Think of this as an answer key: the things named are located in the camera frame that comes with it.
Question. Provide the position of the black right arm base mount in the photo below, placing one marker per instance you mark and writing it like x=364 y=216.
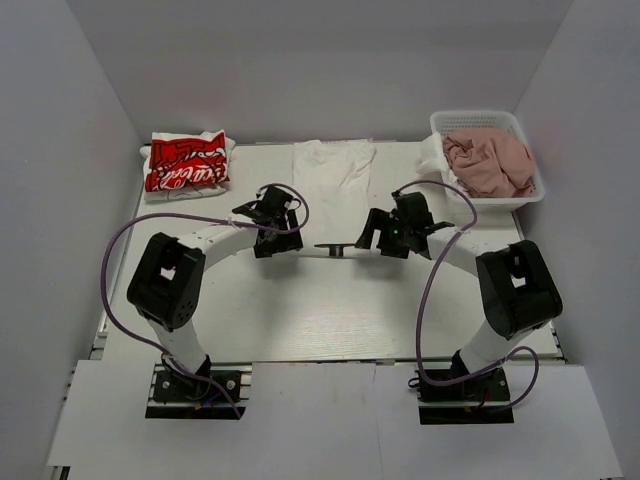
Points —
x=480 y=401

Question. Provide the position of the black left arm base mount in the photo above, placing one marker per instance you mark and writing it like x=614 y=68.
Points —
x=173 y=397

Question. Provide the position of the white plastic basket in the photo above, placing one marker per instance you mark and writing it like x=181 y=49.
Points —
x=446 y=122

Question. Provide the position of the white t-shirt black graphic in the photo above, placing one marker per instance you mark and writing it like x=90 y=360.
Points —
x=334 y=179

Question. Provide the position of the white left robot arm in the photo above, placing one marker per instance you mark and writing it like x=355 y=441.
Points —
x=166 y=285

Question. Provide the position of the folded red coca-cola t-shirt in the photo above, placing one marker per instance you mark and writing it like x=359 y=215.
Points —
x=186 y=166

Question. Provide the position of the pink t-shirt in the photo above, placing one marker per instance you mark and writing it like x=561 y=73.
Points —
x=490 y=163

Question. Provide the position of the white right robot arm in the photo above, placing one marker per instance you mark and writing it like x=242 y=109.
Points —
x=517 y=290

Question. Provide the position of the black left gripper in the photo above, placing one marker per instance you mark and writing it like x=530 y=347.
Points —
x=279 y=239

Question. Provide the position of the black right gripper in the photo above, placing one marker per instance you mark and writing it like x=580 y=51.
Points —
x=379 y=232

